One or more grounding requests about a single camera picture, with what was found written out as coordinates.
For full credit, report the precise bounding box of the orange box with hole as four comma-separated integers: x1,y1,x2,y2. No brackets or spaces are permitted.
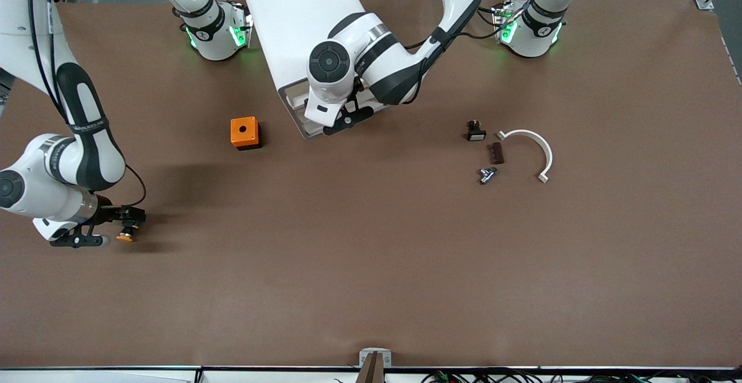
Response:
230,116,262,151

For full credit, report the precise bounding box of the brown table cover sheet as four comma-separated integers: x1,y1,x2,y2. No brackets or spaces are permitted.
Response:
0,0,742,369

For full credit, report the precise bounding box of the white curved plastic clamp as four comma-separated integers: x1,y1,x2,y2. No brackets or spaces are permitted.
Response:
497,129,554,184

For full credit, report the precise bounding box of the brown tapered bar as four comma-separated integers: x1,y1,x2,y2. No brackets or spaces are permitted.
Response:
355,352,385,383

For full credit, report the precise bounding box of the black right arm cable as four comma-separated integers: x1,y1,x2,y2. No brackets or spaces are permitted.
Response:
26,0,147,209

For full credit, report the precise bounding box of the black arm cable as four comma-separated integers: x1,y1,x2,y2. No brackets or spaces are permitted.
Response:
26,0,147,209
406,0,551,50

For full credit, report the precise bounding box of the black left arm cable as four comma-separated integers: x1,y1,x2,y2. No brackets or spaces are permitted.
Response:
406,0,551,50

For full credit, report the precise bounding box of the black base cable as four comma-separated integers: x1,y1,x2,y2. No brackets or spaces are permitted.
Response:
474,1,504,29

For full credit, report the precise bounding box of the grey metal table bracket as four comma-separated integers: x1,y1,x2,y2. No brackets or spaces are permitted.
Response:
359,348,392,368

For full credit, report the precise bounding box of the tangled black cable bundle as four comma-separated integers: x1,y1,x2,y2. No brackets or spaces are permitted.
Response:
333,369,742,383

